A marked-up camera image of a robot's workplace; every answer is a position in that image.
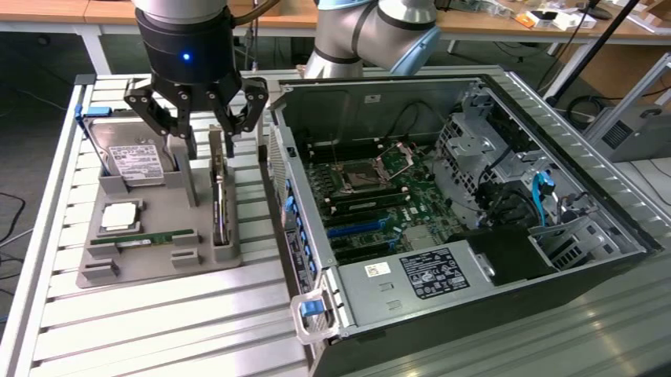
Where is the metal disk bay cage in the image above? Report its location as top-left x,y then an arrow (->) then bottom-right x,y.
434,84 -> 552,190

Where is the grey computer tower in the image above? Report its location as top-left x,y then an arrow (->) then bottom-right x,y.
597,105 -> 671,164

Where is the wooden desk white frame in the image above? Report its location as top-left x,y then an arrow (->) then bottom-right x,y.
0,0 -> 321,75
439,0 -> 671,99

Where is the hard disk in blue caddy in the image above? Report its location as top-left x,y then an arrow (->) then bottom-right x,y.
77,104 -> 175,189

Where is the silver CPU chip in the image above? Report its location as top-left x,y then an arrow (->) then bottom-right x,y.
101,203 -> 142,232

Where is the green RAM stick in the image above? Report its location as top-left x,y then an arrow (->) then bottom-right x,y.
97,231 -> 194,248

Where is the white device with black top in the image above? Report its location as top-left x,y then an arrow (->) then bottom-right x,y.
526,9 -> 562,29

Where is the small white box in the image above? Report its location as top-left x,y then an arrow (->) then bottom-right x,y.
556,14 -> 598,31

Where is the open metal socket cover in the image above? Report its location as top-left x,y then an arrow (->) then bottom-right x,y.
373,141 -> 425,181

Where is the grey parts rack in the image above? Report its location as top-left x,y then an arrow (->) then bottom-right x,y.
77,131 -> 243,290

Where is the graphics card with metal bracket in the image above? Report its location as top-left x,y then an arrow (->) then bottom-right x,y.
207,123 -> 237,247

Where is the grey power supply unit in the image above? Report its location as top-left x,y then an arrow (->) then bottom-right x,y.
335,239 -> 498,329

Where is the perforated metal disk bay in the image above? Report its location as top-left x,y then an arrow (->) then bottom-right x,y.
528,214 -> 624,273

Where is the blue disk wire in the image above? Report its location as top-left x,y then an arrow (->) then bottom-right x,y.
530,170 -> 556,229

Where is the black plastic air shroud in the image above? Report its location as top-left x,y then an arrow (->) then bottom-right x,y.
449,225 -> 557,287

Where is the black round stand base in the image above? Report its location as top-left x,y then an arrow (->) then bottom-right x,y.
574,2 -> 613,20

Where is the CPU socket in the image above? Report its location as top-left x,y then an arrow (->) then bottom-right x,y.
335,159 -> 390,194

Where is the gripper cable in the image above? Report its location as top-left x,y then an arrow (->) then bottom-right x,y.
230,0 -> 281,29

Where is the black installed RAM stick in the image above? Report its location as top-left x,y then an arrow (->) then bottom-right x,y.
330,193 -> 409,216

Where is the open black PC case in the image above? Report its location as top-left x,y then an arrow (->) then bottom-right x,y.
254,70 -> 664,377

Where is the black tripod pole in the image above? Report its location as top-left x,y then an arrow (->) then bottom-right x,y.
545,0 -> 645,103

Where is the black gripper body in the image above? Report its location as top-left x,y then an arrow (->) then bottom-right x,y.
135,6 -> 245,93

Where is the green motherboard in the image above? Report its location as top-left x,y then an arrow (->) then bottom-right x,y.
302,137 -> 473,265

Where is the silver chipset heatsink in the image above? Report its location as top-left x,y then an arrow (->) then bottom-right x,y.
402,226 -> 449,248

